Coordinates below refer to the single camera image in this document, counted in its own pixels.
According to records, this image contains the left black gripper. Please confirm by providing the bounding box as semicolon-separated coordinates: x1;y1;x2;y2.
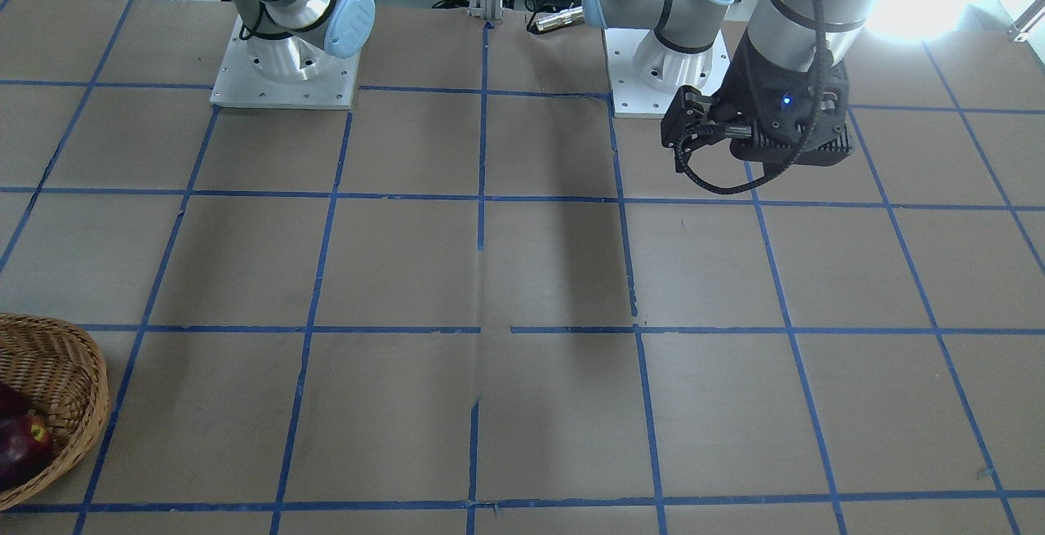
660;36;852;175

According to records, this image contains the dark red apple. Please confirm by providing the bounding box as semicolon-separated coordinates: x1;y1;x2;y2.
1;385;53;490

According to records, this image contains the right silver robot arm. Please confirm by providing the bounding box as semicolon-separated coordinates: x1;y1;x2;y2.
214;0;376;104

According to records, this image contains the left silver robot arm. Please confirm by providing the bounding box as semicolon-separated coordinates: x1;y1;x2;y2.
582;0;878;178

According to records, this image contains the woven wicker basket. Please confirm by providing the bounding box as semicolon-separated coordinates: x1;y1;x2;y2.
1;313;112;511

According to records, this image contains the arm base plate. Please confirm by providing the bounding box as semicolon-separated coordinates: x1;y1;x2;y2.
603;29;729;119
210;17;362;111

